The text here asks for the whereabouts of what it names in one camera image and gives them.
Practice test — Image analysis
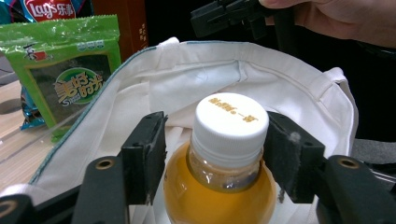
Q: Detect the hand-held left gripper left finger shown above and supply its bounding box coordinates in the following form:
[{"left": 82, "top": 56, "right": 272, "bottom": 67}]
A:
[{"left": 120, "top": 111, "right": 168, "bottom": 206}]

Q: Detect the white tote bag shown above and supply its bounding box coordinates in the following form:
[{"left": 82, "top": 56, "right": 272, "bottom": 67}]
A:
[{"left": 0, "top": 36, "right": 359, "bottom": 224}]

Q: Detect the orange juice bottle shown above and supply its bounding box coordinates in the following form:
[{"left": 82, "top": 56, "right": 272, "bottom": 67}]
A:
[{"left": 163, "top": 91, "right": 278, "bottom": 224}]

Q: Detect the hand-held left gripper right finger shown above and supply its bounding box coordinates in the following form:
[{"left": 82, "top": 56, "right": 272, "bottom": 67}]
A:
[{"left": 262, "top": 110, "right": 327, "bottom": 204}]

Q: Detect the green seaweed snack packet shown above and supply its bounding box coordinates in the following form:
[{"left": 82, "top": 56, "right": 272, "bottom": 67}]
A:
[{"left": 0, "top": 15, "right": 122, "bottom": 143}]

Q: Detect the blue chip bag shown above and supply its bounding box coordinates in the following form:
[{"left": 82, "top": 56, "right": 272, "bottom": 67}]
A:
[{"left": 0, "top": 0, "right": 88, "bottom": 131}]

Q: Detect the clear acrylic tray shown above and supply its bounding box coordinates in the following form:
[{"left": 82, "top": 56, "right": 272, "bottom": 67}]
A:
[{"left": 0, "top": 102, "right": 94, "bottom": 175}]

